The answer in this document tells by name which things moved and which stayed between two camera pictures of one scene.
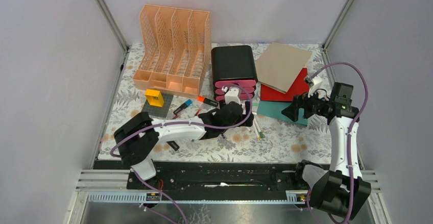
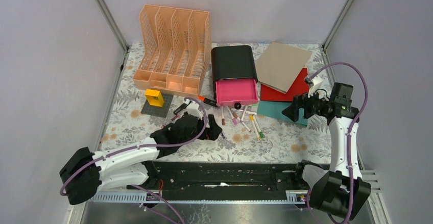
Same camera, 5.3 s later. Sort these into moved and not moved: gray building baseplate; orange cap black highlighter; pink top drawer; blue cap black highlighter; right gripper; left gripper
Moved: left gripper; pink top drawer
Not moved: blue cap black highlighter; orange cap black highlighter; gray building baseplate; right gripper
